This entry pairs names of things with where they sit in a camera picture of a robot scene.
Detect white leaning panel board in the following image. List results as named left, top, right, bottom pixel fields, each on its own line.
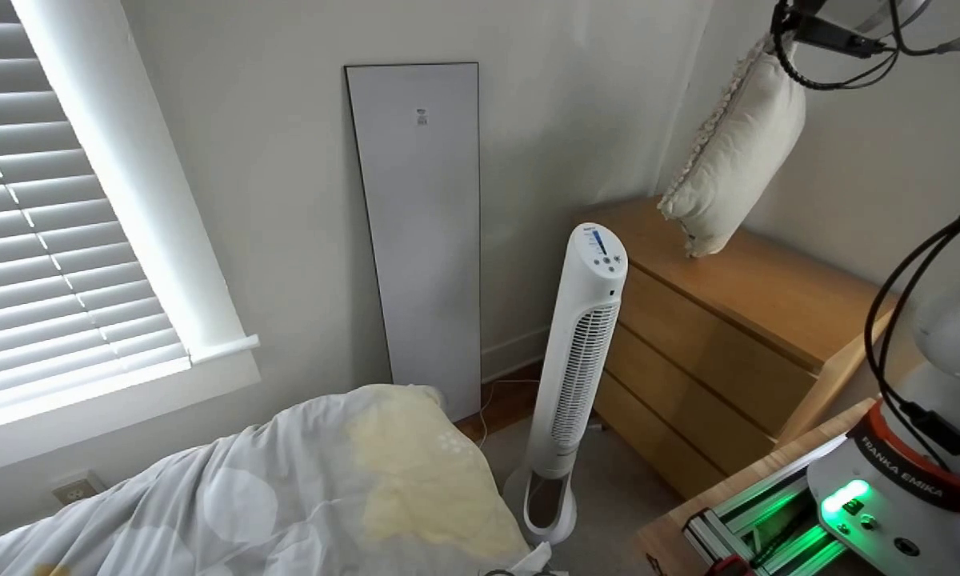
left=346, top=61, right=479, bottom=420

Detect white window blinds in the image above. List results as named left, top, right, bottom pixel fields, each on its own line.
left=0, top=0, right=186, bottom=407

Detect robot mount stand with rails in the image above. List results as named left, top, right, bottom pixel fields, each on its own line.
left=638, top=398, right=880, bottom=576

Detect wooden dresser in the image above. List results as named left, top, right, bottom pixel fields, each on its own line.
left=584, top=202, right=877, bottom=495

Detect cream tufted throw pillow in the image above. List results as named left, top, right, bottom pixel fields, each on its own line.
left=660, top=41, right=805, bottom=257

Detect white tower fan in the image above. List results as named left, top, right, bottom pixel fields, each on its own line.
left=522, top=219, right=626, bottom=545

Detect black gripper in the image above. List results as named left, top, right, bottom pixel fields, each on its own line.
left=771, top=0, right=883, bottom=56

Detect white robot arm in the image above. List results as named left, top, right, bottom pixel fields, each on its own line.
left=771, top=0, right=960, bottom=576

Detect bed with patterned duvet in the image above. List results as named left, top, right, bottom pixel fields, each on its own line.
left=0, top=382, right=529, bottom=576

